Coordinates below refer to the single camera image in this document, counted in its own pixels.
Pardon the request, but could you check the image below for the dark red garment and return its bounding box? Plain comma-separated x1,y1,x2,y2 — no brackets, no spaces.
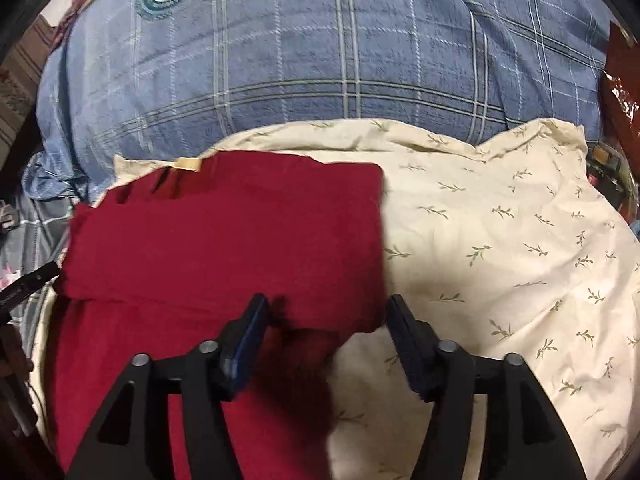
46,151,386,479

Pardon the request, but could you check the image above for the grey star-print bedsheet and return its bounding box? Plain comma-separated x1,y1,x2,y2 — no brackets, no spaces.
1,192,78,356

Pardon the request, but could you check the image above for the cream leaf-print pillow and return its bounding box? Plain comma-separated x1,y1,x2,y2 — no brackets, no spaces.
29,117,640,480

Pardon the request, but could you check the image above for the beige striped floral cushion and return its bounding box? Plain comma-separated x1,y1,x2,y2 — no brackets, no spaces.
1,15,54,165

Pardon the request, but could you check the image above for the blue plaid quilt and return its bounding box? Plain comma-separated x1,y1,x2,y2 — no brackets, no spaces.
22,0,613,202

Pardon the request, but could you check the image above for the red plastic snack bag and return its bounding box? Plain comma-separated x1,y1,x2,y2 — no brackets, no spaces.
600,22,640,179

